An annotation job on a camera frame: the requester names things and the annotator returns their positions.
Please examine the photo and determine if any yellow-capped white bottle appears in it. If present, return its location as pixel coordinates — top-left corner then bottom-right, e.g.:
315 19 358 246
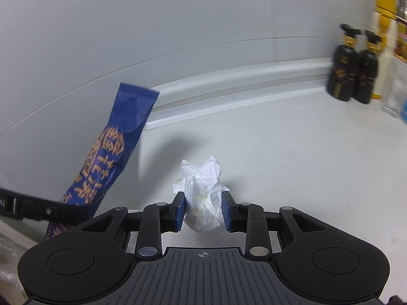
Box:
370 0 400 101

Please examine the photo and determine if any purple instant noodle cup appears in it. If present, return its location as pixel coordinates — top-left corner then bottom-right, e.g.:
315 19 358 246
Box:
394 33 407 62

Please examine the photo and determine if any dark blue snack wrapper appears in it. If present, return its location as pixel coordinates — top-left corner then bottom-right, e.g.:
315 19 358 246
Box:
44 82 160 241

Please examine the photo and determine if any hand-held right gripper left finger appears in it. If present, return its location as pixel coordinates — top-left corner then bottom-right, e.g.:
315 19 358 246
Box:
78 191 186 259

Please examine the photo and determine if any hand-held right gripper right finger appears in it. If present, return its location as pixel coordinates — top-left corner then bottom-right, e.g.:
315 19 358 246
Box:
222 191 329 258

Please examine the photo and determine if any black spray bottle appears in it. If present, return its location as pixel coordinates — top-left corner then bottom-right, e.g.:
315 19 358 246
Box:
353 30 382 105
326 23 362 102

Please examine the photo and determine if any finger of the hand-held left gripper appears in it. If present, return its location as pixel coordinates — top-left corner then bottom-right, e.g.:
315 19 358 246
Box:
15 194 93 225

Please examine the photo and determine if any white tissue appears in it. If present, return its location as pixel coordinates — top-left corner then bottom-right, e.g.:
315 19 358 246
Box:
172 154 231 233

